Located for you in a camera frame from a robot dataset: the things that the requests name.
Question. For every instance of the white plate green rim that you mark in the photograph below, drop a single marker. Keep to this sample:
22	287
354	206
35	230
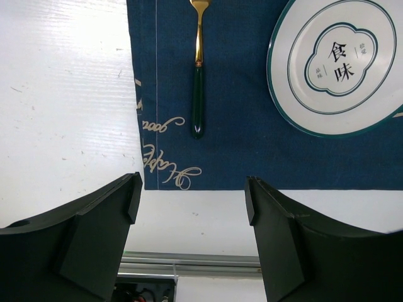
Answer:
334	68

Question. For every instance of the aluminium table rail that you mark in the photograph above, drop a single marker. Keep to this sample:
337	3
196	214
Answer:
169	265

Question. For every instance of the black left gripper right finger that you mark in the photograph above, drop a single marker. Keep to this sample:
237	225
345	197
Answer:
307	256

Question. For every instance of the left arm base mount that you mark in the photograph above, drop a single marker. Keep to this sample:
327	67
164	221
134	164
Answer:
144	289

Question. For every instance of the gold fork green handle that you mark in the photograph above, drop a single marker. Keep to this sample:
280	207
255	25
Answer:
197	103

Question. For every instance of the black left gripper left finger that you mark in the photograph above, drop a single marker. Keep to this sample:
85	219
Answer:
72	252

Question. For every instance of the blue fish placemat cloth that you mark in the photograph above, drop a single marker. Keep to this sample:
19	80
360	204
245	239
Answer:
244	133

